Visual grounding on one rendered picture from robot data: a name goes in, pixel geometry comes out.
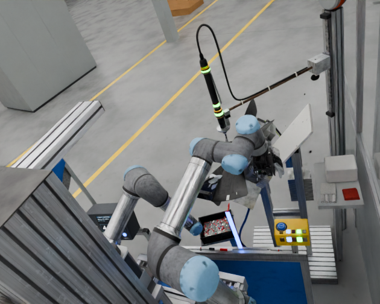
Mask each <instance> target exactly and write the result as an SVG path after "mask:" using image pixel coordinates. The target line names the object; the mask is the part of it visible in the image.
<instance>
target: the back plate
mask: <svg viewBox="0 0 380 304"><path fill-rule="evenodd" d="M312 133H313V126H312V117H311V107H310V104H309V103H308V104H307V105H306V106H305V108H304V109H303V110H302V111H301V112H300V113H299V115H298V116H297V117H296V118H295V120H294V121H293V122H292V123H291V124H290V126H289V127H288V128H287V129H286V130H285V131H284V132H283V134H282V135H281V136H280V138H279V139H278V140H277V141H276V142H275V143H274V144H273V147H275V148H277V149H279V152H280V159H281V161H282V163H283V164H284V163H285V162H286V161H287V160H288V159H289V158H290V157H291V156H292V155H293V154H294V152H295V151H296V150H297V149H298V148H299V147H300V146H301V145H302V144H303V143H304V142H305V141H306V140H307V139H308V138H309V137H310V136H311V135H312Z"/></svg>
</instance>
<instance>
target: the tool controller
mask: <svg viewBox="0 0 380 304"><path fill-rule="evenodd" d="M117 204H118V203H100V204H94V205H93V206H92V207H91V208H90V209H89V210H88V211H87V212H86V213H87V214H88V216H89V217H90V218H91V220H92V221H93V222H94V223H95V224H96V226H97V227H98V228H99V229H100V231H101V232H105V231H102V229H101V227H100V224H106V225H108V223H109V221H110V219H111V217H112V215H113V213H114V211H115V209H116V207H117ZM139 229H140V225H139V223H138V220H137V218H136V215H135V212H134V210H133V212H132V214H131V216H130V219H129V221H128V223H127V225H126V227H125V229H124V231H123V233H124V232H125V233H126V234H127V236H123V234H122V235H121V237H120V239H121V240H133V239H134V237H135V236H136V234H137V233H138V231H139Z"/></svg>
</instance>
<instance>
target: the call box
mask: <svg viewBox="0 0 380 304"><path fill-rule="evenodd" d="M278 223H284V224H285V229H284V230H283V234H279V231H280V230H279V229H278V228H277V225H278ZM287 230H290V233H287ZM291 230H296V233H291ZM297 230H301V233H297ZM302 230H306V233H302ZM274 237H275V240H276V244H277V245H310V239H309V226H308V219H306V218H304V219H275V220H274ZM280 238H284V239H285V242H281V241H280ZM287 238H291V239H292V238H307V240H308V242H303V240H302V242H293V241H292V242H287Z"/></svg>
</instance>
